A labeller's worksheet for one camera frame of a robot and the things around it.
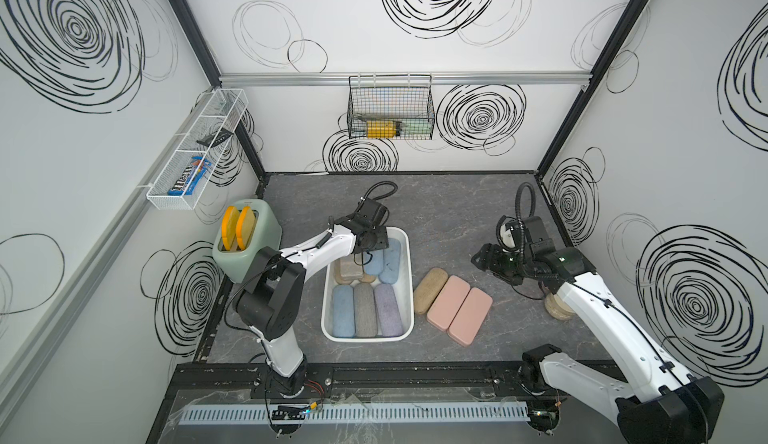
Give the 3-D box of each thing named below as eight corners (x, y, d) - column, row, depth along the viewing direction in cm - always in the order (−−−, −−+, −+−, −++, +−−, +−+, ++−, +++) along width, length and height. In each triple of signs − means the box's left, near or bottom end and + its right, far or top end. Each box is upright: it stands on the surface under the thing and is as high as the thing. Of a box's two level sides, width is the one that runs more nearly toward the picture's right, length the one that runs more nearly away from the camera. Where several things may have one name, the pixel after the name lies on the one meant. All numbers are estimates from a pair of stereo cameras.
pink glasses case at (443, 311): (423, 321, 85) (424, 318, 83) (453, 273, 94) (454, 270, 92) (443, 335, 82) (445, 333, 80) (472, 285, 92) (474, 282, 90)
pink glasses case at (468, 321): (445, 333, 83) (446, 330, 81) (470, 289, 91) (472, 285, 89) (468, 350, 80) (471, 347, 78) (492, 302, 89) (495, 299, 87)
